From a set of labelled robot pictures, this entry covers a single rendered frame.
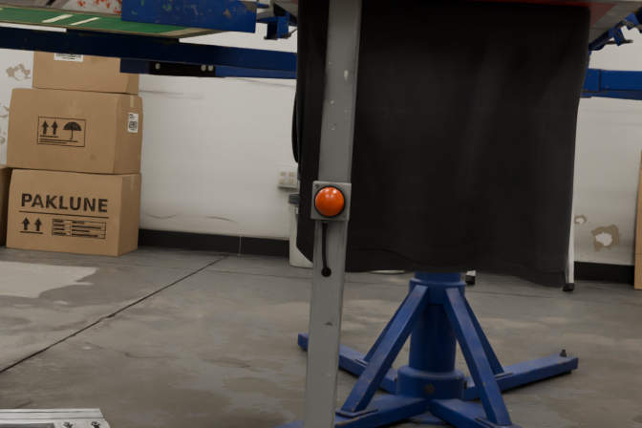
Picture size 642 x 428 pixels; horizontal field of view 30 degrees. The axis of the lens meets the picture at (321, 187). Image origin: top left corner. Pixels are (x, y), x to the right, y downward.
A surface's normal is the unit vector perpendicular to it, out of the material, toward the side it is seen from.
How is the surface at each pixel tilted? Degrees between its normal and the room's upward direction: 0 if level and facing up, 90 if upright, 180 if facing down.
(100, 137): 91
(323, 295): 90
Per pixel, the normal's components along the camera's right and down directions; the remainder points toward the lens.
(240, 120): -0.12, 0.04
